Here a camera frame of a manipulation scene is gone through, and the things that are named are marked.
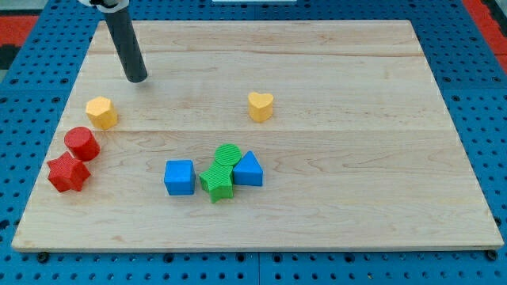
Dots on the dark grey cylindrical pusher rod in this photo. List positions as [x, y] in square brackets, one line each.
[126, 44]

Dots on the yellow hexagon block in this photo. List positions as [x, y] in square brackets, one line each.
[101, 113]

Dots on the red cylinder block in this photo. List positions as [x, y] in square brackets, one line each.
[82, 143]

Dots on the blue cube block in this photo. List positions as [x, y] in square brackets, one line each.
[179, 178]

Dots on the red star block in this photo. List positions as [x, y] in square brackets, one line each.
[67, 173]

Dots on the yellow heart block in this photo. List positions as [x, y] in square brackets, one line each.
[260, 106]

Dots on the green cylinder block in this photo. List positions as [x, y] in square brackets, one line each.
[228, 154]

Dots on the green star block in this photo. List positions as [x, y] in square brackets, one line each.
[217, 181]

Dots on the blue triangle block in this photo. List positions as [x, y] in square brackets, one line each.
[248, 171]

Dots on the light wooden board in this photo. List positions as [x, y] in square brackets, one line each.
[361, 153]

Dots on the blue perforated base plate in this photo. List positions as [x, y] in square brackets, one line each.
[38, 83]

